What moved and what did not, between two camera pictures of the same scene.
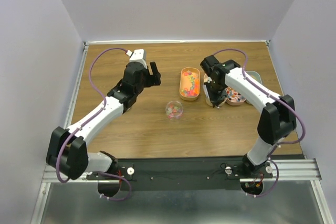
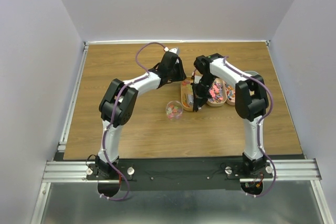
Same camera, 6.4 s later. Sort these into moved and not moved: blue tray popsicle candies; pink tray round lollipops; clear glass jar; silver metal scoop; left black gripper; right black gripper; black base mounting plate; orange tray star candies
Moved: left black gripper; orange tray star candies; right black gripper; silver metal scoop
Not moved: clear glass jar; black base mounting plate; pink tray round lollipops; blue tray popsicle candies
